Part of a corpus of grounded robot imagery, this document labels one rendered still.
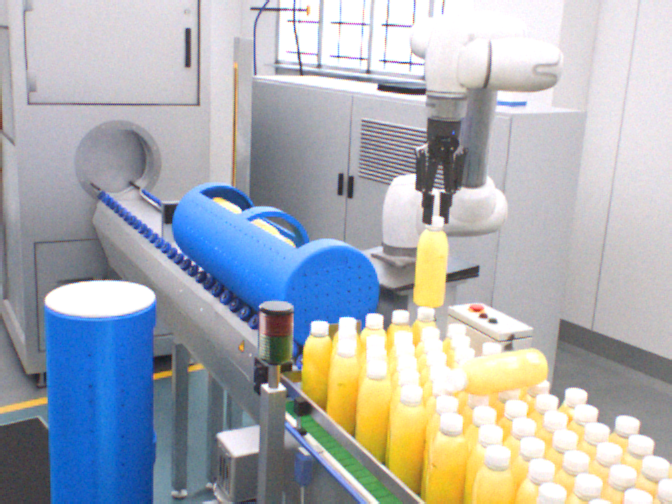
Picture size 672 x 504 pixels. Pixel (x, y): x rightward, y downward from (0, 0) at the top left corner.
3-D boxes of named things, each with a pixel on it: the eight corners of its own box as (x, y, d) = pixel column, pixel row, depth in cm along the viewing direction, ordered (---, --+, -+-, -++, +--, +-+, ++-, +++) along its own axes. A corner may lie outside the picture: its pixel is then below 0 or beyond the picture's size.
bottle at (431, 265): (407, 299, 195) (413, 223, 190) (432, 296, 199) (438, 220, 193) (423, 309, 189) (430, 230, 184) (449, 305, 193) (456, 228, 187)
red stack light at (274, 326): (284, 323, 157) (284, 303, 156) (298, 334, 151) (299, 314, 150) (252, 327, 154) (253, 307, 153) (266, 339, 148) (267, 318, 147)
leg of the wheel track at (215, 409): (218, 482, 329) (221, 332, 313) (223, 489, 324) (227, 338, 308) (204, 485, 326) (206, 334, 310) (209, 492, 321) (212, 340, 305)
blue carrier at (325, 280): (251, 257, 294) (249, 178, 286) (379, 342, 220) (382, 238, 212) (173, 268, 281) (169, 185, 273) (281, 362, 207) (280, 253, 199)
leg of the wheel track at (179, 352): (184, 490, 323) (185, 337, 306) (188, 497, 318) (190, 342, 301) (169, 493, 320) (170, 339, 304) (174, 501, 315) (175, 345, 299)
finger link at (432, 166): (445, 146, 182) (440, 145, 181) (433, 196, 184) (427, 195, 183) (435, 144, 185) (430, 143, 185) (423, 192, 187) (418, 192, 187)
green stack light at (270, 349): (283, 348, 158) (284, 323, 157) (297, 360, 152) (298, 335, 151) (252, 352, 155) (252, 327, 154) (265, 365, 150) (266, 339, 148)
